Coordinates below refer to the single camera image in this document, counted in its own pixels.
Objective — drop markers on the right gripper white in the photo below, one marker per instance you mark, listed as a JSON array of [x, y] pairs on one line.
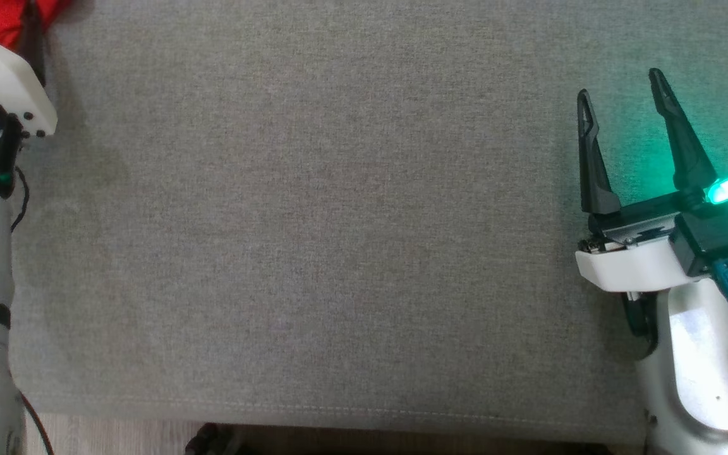
[[636, 262]]

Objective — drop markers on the dark robot base part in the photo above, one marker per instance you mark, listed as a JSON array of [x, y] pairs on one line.
[[212, 440]]

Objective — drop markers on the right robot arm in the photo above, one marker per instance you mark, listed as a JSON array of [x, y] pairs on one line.
[[699, 373]]

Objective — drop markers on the grey fabric sofa seat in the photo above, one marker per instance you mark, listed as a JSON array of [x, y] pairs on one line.
[[339, 221]]

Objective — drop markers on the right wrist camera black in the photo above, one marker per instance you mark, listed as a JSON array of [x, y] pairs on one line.
[[715, 237]]

